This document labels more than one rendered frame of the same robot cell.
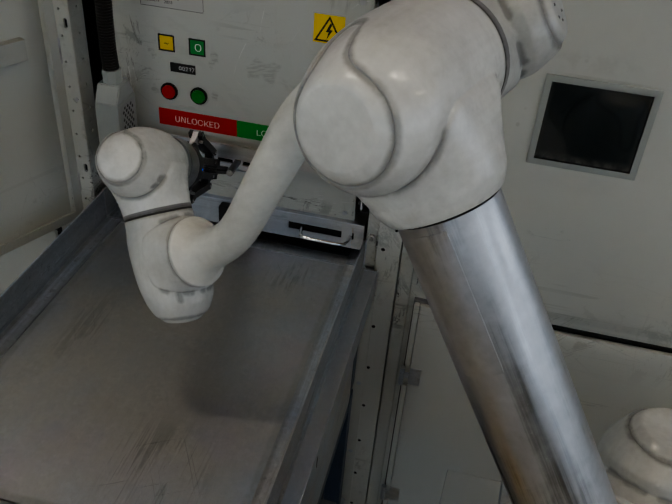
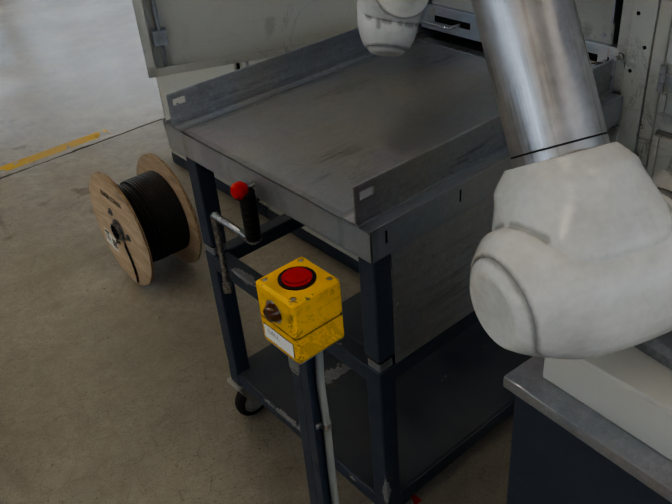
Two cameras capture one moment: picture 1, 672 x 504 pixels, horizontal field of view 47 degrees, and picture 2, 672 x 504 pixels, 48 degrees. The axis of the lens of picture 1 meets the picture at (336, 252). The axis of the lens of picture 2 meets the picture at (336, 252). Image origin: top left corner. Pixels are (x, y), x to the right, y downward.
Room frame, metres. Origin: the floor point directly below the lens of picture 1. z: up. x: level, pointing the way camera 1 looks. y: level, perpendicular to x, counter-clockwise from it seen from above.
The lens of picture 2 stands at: (-0.19, -0.55, 1.46)
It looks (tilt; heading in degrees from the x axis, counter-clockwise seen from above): 34 degrees down; 41
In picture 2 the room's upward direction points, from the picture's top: 5 degrees counter-clockwise
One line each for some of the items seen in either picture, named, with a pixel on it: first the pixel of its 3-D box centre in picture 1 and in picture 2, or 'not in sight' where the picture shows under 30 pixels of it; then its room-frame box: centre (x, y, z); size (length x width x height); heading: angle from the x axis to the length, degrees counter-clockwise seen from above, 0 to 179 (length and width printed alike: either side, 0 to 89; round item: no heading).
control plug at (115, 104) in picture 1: (118, 123); not in sight; (1.30, 0.43, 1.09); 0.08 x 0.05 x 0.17; 169
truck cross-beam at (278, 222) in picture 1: (239, 208); (516, 33); (1.34, 0.21, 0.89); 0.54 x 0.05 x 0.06; 79
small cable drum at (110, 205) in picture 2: not in sight; (144, 219); (1.03, 1.35, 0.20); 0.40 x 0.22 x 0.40; 78
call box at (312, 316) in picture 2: not in sight; (300, 308); (0.36, 0.01, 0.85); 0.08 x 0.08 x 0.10; 79
